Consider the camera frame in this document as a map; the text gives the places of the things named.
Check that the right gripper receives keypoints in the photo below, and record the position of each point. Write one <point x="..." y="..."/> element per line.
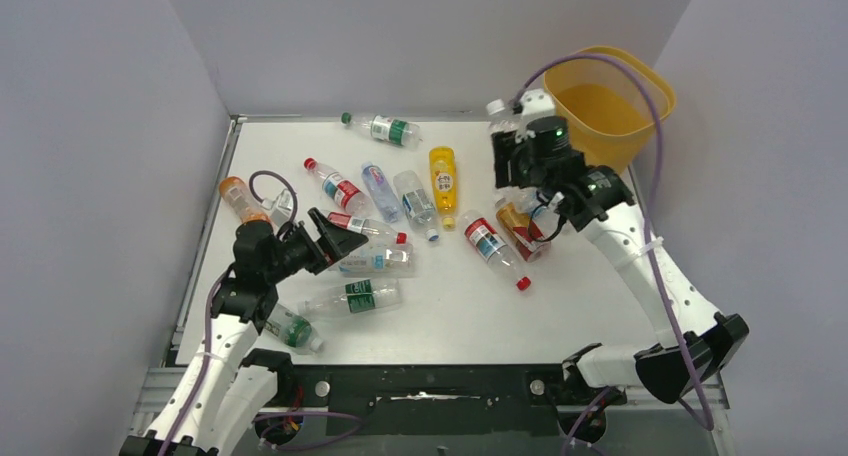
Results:
<point x="505" y="146"/>

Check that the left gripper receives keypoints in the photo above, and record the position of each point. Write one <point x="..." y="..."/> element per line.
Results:
<point x="334" y="244"/>

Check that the large clear unlabelled bottle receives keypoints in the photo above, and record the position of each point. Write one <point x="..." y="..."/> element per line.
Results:
<point x="504" y="120"/>

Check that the dark green label clear bottle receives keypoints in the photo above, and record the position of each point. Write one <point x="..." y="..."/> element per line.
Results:
<point x="355" y="298"/>

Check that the floral white blue label bottle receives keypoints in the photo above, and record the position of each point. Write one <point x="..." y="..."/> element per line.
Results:
<point x="390" y="260"/>

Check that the amber tea bottle red label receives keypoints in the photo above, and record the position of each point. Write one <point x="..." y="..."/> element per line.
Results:
<point x="521" y="231"/>

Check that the red cap red blue bottle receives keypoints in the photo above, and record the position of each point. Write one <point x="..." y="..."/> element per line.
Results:
<point x="493" y="250"/>

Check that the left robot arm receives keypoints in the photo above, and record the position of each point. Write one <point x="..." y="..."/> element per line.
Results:
<point x="229" y="380"/>

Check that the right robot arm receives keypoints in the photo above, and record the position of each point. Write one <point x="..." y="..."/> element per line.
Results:
<point x="694" y="339"/>

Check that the yellow plastic waste bin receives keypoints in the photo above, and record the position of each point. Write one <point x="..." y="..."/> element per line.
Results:
<point x="608" y="117"/>

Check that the red label bottle lying sideways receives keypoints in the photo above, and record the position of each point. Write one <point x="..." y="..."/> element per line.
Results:
<point x="377" y="232"/>

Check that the red cap red label bottle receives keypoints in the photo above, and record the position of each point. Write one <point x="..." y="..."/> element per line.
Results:
<point x="346" y="195"/>

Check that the yellow juice bottle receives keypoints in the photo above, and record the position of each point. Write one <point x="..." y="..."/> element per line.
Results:
<point x="443" y="177"/>

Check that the clear blue pink label bottle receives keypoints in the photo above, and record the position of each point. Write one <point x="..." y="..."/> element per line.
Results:
<point x="379" y="189"/>

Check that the white cap blue label bottle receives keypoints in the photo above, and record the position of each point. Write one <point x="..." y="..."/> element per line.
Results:
<point x="418" y="207"/>

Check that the green cap bottle at back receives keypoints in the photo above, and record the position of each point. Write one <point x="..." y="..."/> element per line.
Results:
<point x="385" y="129"/>

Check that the green label bottle near front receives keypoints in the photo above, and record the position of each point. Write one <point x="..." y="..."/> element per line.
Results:
<point x="294" y="331"/>

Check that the orange cap bottle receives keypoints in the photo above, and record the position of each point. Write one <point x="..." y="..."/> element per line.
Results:
<point x="235" y="193"/>

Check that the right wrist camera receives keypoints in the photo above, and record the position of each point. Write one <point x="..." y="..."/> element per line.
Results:
<point x="534" y="104"/>

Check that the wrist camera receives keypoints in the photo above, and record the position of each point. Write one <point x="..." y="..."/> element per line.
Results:
<point x="279" y="208"/>
<point x="534" y="104"/>

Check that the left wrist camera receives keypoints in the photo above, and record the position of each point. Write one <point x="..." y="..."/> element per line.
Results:
<point x="279" y="208"/>

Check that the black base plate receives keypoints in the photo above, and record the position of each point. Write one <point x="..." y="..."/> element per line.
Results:
<point x="538" y="400"/>

